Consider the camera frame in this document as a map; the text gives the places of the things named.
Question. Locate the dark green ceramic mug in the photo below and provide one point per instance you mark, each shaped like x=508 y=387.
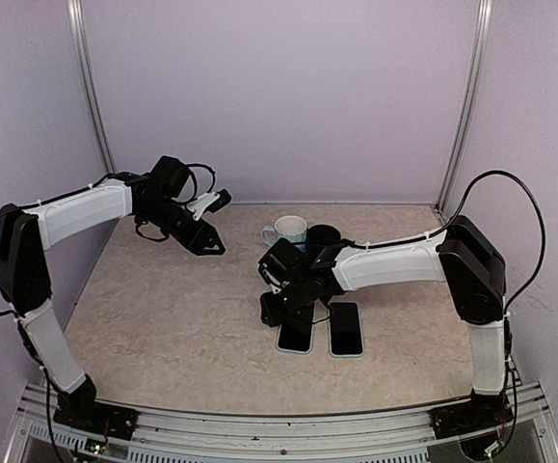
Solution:
x=320 y=236

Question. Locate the left aluminium frame post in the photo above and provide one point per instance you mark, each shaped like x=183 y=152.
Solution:
x=81 y=45

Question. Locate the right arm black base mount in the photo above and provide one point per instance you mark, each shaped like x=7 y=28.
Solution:
x=478 y=413

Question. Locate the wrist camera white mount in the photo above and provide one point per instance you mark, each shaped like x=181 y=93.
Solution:
x=276 y=284
x=209 y=202

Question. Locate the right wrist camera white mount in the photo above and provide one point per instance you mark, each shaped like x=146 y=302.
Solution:
x=276 y=284

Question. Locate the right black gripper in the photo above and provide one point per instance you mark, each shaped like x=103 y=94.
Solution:
x=274 y=314

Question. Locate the right aluminium frame post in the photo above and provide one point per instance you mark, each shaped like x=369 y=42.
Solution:
x=477 y=60

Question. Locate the light blue ceramic mug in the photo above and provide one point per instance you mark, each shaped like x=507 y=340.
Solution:
x=291 y=227

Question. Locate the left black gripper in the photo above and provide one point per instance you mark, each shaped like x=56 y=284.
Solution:
x=198 y=238

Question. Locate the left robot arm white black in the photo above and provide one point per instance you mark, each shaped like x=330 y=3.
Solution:
x=29 y=232

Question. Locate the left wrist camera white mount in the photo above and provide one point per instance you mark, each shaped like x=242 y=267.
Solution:
x=209 y=202

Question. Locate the aluminium frame post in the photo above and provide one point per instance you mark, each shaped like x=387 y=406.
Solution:
x=477 y=60
x=81 y=45

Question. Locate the light blue phone case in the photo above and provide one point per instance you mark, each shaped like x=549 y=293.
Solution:
x=347 y=356
x=295 y=352

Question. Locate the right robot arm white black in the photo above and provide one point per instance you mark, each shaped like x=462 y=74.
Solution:
x=320 y=264

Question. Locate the purple edged black phone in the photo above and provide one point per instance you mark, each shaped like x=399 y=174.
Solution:
x=294 y=340

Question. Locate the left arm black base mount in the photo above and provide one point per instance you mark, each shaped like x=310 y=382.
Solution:
x=107 y=420

